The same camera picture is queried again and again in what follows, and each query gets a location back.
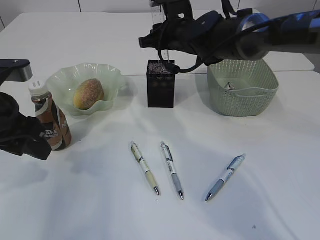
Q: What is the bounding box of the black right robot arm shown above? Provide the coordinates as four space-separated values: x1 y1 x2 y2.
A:
139 10 320 66

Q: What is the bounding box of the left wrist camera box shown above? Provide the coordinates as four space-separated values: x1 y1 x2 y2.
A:
0 59 33 85

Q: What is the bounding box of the cream barrel pen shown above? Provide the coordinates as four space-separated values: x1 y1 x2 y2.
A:
130 141 161 196

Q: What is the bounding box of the clear plastic ruler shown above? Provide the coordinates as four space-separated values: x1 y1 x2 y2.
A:
151 5 170 63

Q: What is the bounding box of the small paper ball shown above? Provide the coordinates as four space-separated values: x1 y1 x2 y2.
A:
224 82 235 91

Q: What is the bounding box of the green wavy glass plate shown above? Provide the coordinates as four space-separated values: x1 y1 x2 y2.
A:
46 63 125 117

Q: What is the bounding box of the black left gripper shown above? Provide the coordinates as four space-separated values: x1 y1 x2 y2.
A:
0 92 52 161

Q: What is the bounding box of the grey grip white pen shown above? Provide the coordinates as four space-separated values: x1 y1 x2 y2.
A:
160 141 185 200

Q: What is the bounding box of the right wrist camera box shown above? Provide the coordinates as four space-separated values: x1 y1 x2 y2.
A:
149 0 194 21

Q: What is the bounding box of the black mesh pen holder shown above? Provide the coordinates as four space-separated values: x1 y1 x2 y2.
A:
146 60 175 108

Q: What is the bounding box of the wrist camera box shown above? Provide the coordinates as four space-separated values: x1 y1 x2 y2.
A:
0 59 33 85
149 0 194 21

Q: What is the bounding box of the brown Nescafe coffee bottle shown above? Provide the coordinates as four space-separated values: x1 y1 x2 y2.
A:
28 80 72 151

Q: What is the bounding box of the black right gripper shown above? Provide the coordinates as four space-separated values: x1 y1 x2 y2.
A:
138 11 248 65

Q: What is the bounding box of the green woven plastic basket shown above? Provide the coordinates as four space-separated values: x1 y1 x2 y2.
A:
207 60 279 117

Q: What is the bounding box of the sugared bread bun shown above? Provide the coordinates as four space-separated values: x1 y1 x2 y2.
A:
73 78 104 111

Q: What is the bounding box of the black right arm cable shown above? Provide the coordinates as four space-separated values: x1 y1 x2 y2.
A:
154 0 253 75

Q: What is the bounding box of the blue white pen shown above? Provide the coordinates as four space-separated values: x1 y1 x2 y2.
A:
205 153 246 202

